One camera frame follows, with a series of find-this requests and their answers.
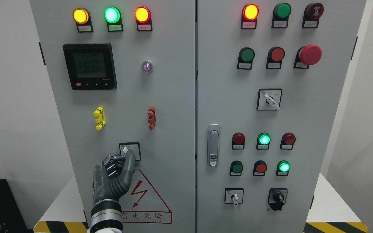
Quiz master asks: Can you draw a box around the dark red indicator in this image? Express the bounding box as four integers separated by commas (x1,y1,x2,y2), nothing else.
280,132,296,150
232,132,245,150

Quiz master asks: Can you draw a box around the dark grey robotic hand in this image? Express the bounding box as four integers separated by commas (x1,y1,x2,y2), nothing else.
92,148,136,204

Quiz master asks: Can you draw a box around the white rotary selector switch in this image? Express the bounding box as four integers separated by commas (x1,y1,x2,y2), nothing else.
119,142,141,161

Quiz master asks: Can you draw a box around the grey cabinet door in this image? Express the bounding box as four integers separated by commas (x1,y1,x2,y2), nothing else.
197,0,366,233
30,0,195,233

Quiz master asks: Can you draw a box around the small clear purple lamp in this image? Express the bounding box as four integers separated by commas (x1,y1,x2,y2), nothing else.
141,60,153,73

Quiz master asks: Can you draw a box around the grey left cabinet door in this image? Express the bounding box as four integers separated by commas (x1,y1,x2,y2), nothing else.
30,0,195,233

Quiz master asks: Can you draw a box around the dark red buzzer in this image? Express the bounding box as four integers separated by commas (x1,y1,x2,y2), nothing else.
302,3,324,28

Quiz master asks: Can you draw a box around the red terminal connector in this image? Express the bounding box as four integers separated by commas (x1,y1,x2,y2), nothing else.
147,106,156,130

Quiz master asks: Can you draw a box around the white selector switch upper right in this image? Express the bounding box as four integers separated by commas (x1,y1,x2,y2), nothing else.
256,88,283,111

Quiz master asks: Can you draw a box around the yellow indicator light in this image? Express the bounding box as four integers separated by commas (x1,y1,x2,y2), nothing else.
73,8,93,33

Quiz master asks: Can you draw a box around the silver door lock handle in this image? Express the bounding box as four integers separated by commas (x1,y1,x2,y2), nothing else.
207,124,220,167

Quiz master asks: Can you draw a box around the yellow terminal connector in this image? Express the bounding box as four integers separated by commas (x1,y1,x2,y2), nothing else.
93,106,106,131

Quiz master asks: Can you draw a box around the red high voltage warning sticker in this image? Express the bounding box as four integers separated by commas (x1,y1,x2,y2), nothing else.
119,169,172,224

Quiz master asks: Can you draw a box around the green top push button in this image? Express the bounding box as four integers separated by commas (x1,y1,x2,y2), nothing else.
271,3,292,28

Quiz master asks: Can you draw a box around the white platform with hazard stripes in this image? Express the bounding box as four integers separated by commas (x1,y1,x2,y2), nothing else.
33,174,368,233

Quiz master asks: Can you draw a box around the black digital power meter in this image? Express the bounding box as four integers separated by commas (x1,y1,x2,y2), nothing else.
62,43,118,90

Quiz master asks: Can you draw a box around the green small push button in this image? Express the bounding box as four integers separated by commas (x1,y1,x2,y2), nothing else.
229,160,244,176

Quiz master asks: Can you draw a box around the green lit indicator light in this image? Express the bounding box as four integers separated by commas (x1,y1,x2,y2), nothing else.
104,6,123,32

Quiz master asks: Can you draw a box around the red small push button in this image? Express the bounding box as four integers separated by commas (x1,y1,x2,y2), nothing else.
253,160,268,176

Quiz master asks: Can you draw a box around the white selector switch lower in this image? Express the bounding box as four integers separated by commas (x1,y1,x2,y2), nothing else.
224,188,244,205

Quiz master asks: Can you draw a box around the black rotary knob switch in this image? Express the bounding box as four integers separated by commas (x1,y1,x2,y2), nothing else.
267,188,288,211

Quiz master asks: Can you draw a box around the green lit small button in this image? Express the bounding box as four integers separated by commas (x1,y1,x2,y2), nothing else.
276,160,291,176

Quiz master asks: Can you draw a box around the dark red indicator right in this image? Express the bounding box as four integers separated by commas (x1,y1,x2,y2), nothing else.
280,132,296,150

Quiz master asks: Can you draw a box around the red emergency stop button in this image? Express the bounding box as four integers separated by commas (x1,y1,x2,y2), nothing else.
294,44,322,69

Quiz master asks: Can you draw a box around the green lit indicator middle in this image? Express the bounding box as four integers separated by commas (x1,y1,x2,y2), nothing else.
256,132,271,150

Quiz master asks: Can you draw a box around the grey right cabinet door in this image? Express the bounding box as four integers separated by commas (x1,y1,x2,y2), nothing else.
197,0,366,233

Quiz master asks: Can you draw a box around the dark red indicator left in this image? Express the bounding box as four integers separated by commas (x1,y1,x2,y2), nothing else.
232,132,245,150

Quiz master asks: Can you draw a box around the red lit indicator light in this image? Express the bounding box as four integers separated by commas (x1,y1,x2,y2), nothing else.
134,6,153,31

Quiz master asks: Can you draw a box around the red lit top indicator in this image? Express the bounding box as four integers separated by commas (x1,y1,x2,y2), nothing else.
240,4,259,30

